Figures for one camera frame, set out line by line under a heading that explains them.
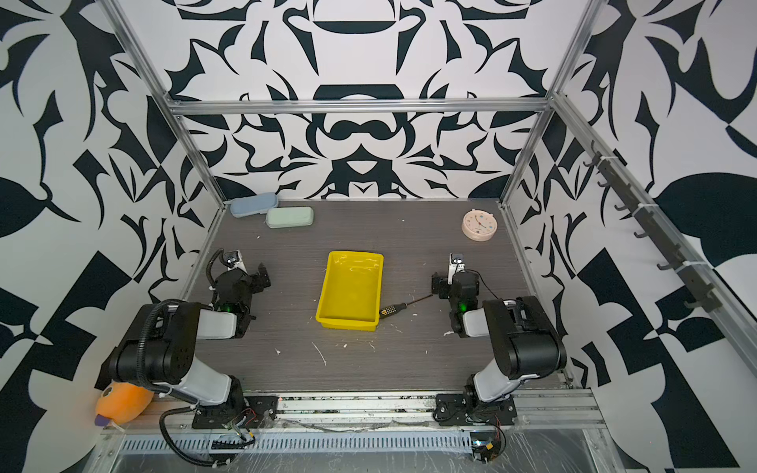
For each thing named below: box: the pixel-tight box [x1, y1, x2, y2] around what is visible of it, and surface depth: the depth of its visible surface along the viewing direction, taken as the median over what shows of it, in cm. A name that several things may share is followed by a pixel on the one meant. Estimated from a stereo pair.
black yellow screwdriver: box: [379, 293, 434, 319], surface depth 91 cm
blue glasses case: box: [230, 192, 278, 218], surface depth 118 cm
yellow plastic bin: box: [315, 251, 385, 332], surface depth 93 cm
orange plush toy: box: [94, 381, 155, 427], surface depth 70 cm
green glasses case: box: [265, 206, 315, 229], surface depth 114 cm
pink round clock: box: [461, 208, 498, 243], surface depth 113 cm
